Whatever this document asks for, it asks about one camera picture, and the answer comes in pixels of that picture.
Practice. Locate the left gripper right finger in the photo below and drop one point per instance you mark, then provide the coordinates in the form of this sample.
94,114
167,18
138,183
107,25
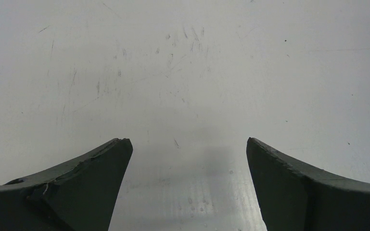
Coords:
295,196

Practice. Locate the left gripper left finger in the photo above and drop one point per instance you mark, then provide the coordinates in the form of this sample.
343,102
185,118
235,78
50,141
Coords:
76,195

